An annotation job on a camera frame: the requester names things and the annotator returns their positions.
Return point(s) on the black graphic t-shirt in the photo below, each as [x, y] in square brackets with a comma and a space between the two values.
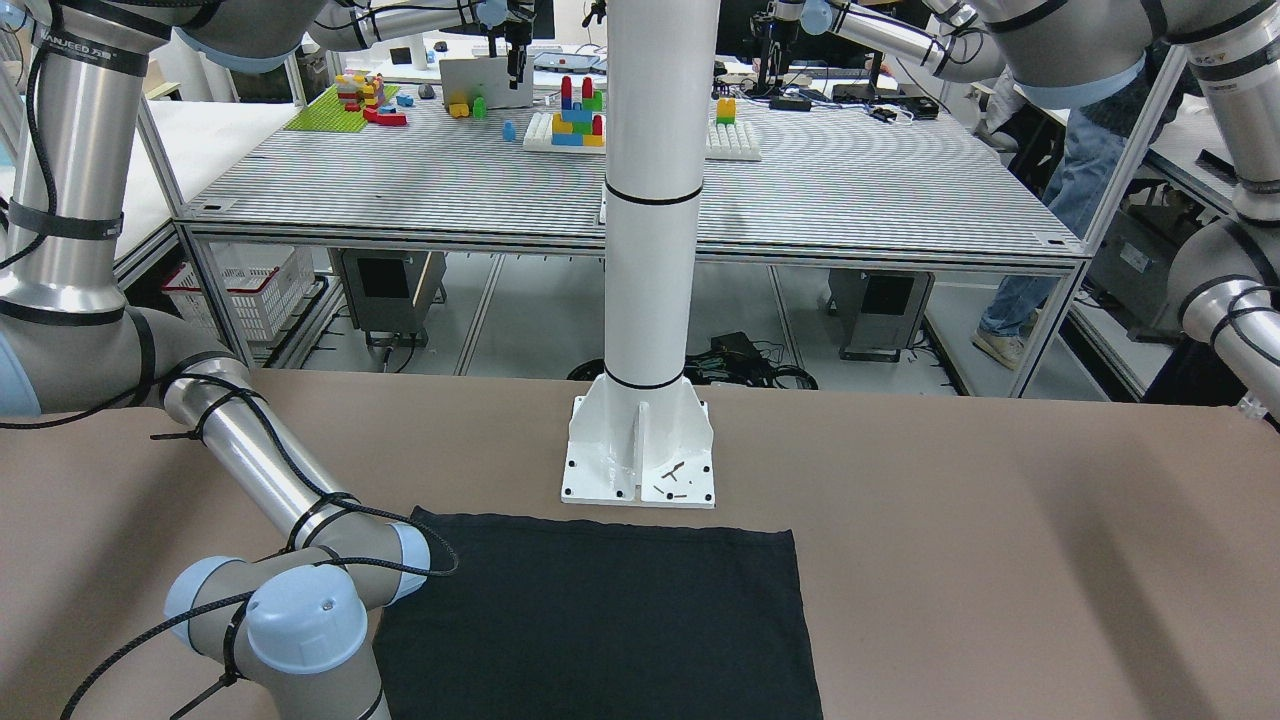
[584, 620]

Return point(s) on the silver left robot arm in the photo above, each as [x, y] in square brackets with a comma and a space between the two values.
[1222, 284]

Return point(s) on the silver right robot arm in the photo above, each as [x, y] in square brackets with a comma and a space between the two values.
[296, 622]

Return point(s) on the white block base with bricks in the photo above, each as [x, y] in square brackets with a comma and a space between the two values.
[577, 125]

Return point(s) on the white plastic basket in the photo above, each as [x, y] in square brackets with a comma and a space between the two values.
[264, 285]

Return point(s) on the green lego baseplate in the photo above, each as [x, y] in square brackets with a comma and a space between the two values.
[331, 113]

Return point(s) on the person in dark jacket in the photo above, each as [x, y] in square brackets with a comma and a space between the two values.
[1095, 139]

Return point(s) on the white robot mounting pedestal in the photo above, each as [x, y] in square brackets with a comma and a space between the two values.
[641, 436]

